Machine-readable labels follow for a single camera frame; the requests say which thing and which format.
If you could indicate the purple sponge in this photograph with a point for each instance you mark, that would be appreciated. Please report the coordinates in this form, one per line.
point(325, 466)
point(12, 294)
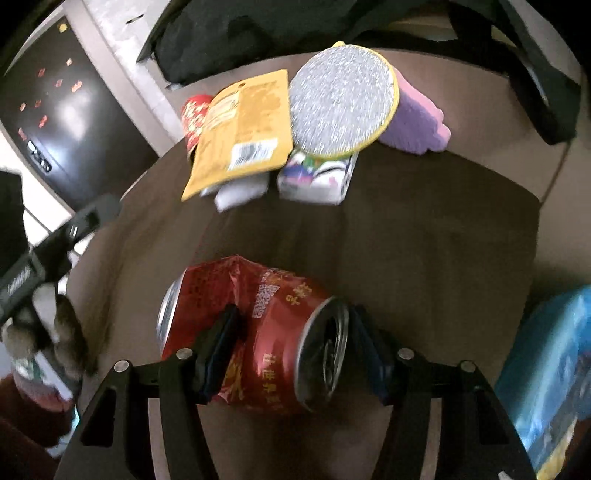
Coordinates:
point(415, 120)

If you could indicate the trash bin with blue liner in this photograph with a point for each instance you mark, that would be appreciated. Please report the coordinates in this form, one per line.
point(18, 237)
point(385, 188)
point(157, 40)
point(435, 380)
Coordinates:
point(549, 369)

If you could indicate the black fridge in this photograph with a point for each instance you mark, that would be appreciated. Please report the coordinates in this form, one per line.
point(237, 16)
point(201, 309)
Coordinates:
point(69, 115)

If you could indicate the white tissue wad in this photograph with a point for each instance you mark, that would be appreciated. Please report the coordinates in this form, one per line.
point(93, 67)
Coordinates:
point(240, 193)

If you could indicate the crushed red drink can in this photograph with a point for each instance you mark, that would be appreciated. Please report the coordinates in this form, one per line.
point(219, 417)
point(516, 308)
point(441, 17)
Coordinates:
point(277, 332)

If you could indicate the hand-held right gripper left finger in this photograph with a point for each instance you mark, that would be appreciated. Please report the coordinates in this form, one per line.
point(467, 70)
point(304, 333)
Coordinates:
point(211, 357)

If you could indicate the person's left hand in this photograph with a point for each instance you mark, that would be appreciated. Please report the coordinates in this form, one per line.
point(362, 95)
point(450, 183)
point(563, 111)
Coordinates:
point(64, 332)

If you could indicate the yellow snack packet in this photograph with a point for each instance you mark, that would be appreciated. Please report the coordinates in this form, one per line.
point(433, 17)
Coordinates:
point(249, 120)

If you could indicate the group of fridge magnets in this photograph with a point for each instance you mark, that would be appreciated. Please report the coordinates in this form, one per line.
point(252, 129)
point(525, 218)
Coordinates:
point(74, 86)

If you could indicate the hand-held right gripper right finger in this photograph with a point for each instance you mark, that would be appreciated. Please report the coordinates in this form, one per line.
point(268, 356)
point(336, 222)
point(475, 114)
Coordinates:
point(370, 353)

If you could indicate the white and purple carton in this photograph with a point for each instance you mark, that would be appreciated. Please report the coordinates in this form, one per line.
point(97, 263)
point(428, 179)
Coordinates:
point(314, 181)

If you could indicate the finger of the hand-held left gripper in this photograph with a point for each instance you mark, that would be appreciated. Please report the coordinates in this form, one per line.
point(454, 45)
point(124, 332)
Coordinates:
point(90, 217)

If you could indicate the small red jar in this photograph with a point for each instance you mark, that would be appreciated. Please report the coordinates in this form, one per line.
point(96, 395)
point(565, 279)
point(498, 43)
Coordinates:
point(194, 115)

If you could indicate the round silver scrubber yellow rim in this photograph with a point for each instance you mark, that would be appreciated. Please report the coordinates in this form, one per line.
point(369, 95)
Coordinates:
point(341, 97)

